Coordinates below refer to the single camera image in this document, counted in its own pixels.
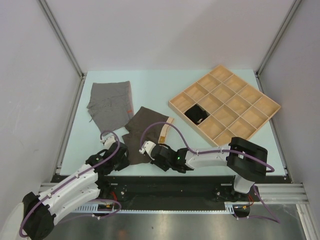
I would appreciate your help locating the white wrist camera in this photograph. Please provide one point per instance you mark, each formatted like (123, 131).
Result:
(109, 141)
(147, 147)

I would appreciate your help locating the grey striped underwear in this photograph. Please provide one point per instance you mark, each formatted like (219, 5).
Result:
(110, 105)

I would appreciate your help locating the black underwear beige waistband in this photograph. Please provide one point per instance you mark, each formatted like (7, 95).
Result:
(196, 114)

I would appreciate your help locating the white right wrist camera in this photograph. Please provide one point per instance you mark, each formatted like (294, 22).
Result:
(147, 147)

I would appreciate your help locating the wooden compartment tray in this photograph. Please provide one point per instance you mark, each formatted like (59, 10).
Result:
(235, 108)

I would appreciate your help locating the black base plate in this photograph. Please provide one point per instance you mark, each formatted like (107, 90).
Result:
(173, 193)

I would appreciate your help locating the brown underwear beige waistband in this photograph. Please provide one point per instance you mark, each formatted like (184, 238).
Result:
(146, 125)

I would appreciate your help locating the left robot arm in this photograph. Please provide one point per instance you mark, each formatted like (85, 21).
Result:
(42, 211)

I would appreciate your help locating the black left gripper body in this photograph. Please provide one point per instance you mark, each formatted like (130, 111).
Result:
(120, 164)

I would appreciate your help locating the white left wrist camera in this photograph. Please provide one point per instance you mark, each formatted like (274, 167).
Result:
(109, 141)

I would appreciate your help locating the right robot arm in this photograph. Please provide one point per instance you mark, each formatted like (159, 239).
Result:
(247, 160)

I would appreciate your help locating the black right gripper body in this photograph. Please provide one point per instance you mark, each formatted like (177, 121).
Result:
(164, 166)

